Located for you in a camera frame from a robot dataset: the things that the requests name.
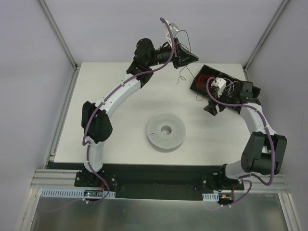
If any thin brown wire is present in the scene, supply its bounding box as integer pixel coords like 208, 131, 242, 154
177, 29, 210, 101

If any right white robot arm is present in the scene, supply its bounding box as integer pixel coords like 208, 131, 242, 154
204, 77, 287, 190

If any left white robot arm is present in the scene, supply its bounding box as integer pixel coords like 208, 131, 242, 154
81, 38, 199, 190

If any black three-compartment bin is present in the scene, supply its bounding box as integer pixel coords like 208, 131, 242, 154
190, 65, 261, 112

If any grey plastic spool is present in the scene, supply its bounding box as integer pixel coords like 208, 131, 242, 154
146, 113, 186, 153

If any white wire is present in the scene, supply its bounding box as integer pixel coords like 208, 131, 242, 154
225, 78, 239, 93

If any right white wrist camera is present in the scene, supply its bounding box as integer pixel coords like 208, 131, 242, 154
211, 77, 227, 97

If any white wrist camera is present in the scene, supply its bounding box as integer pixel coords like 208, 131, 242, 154
211, 77, 227, 97
165, 23, 179, 45

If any red wires left compartment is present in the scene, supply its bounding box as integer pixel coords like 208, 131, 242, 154
196, 74, 212, 93

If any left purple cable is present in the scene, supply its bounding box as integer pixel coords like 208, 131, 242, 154
81, 17, 175, 205

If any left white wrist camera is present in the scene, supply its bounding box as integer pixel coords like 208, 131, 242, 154
165, 23, 179, 45

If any right white cable duct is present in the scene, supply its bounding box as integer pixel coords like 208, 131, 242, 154
202, 192, 219, 202

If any white cable duct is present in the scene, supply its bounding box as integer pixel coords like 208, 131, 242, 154
202, 192, 219, 202
41, 189, 116, 199

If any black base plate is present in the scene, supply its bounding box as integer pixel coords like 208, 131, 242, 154
74, 164, 244, 201

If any aluminium frame rail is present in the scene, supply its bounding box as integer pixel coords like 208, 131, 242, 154
31, 171, 291, 193

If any left white cable duct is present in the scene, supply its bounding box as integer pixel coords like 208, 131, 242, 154
41, 189, 116, 199

